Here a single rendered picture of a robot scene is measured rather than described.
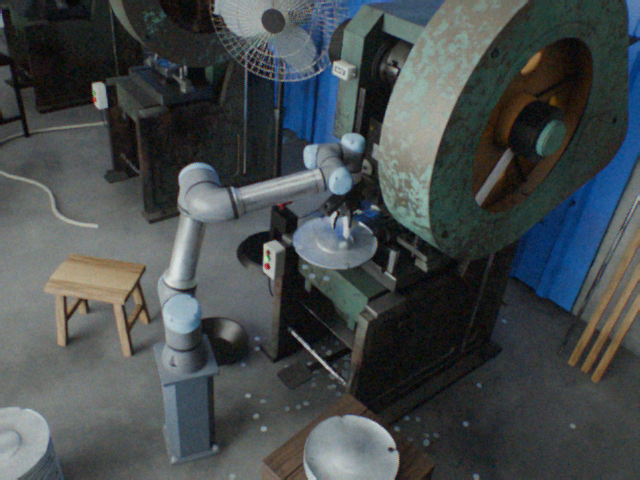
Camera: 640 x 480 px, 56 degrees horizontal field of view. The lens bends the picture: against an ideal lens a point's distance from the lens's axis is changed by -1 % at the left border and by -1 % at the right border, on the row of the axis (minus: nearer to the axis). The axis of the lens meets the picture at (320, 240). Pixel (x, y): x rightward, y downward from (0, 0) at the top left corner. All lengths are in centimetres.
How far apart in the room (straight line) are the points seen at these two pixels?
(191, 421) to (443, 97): 141
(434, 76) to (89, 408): 185
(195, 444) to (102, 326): 84
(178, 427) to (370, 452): 69
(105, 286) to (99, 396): 44
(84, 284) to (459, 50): 180
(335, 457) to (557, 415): 119
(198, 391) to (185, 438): 24
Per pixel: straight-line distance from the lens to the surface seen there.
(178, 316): 192
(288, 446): 200
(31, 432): 218
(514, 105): 170
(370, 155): 208
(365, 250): 204
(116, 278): 264
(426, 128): 143
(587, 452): 275
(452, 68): 142
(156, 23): 293
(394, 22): 194
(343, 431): 200
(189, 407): 217
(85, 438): 252
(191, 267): 198
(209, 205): 171
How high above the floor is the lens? 198
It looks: 35 degrees down
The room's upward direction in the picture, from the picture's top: 6 degrees clockwise
